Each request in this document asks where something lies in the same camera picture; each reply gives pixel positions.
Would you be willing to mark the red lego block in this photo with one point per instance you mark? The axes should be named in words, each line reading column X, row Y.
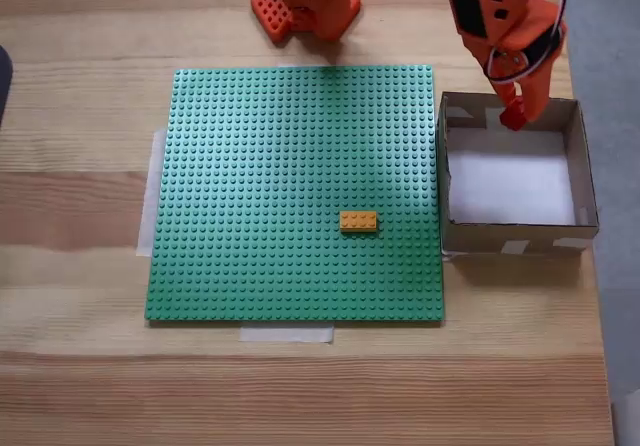
column 512, row 118

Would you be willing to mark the open cardboard box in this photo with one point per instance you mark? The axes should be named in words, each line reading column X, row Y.
column 500, row 243

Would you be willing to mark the yellow lego block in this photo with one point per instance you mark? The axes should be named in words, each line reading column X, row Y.
column 358, row 222

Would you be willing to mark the green lego baseplate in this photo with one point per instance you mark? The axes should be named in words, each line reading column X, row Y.
column 300, row 276

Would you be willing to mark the white paper sheet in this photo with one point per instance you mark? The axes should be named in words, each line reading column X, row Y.
column 510, row 186

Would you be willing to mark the masking tape strip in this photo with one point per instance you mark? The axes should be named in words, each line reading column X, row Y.
column 285, row 334
column 289, row 64
column 146, row 216

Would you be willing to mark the black rounded object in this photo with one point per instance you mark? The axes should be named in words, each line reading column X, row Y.
column 4, row 81

